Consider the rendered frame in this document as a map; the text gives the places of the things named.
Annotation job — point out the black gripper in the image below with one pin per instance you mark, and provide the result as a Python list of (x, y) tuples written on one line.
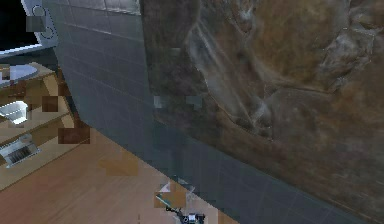
[(180, 216)]

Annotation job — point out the wooden shelf unit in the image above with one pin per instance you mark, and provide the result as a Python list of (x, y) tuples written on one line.
[(50, 151)]

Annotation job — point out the silver toaster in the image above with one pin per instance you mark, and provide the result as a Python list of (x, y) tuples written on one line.
[(18, 151)]

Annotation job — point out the silver metal bowl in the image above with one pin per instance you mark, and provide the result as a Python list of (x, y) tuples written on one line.
[(13, 111)]

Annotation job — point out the pale blue plate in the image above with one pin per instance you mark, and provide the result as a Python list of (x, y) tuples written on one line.
[(20, 71)]

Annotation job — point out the large brown wall picture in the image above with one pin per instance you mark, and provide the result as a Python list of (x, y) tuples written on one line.
[(283, 83)]

